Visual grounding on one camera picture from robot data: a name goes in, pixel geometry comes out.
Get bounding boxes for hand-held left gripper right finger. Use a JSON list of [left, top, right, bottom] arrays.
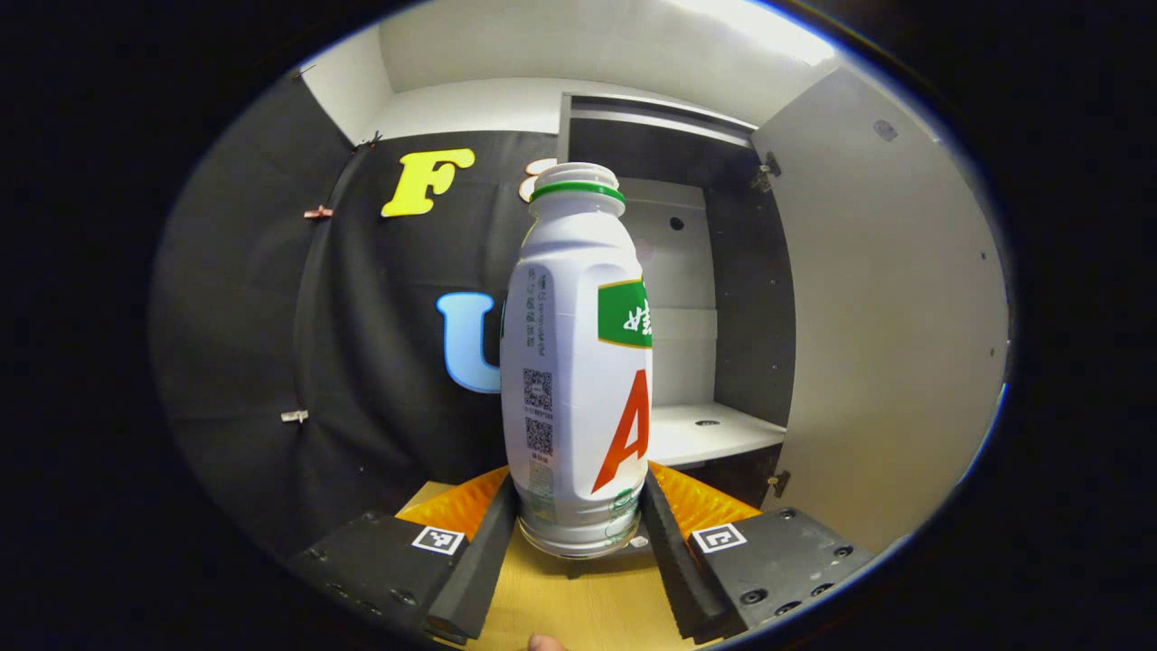
[[637, 461, 876, 645]]

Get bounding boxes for beige cabinet door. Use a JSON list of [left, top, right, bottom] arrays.
[[750, 63, 1011, 554]]

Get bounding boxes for black backdrop cloth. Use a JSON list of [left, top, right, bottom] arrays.
[[149, 68, 561, 557]]

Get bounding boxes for dark grey cabinet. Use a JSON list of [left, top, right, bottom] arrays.
[[556, 90, 796, 507]]

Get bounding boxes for white plastic bottle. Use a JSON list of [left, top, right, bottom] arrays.
[[499, 162, 654, 560]]

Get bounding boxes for white cabinet shelf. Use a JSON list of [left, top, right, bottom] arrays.
[[646, 401, 787, 468]]

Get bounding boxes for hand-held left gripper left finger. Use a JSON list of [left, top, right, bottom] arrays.
[[289, 466, 521, 645]]

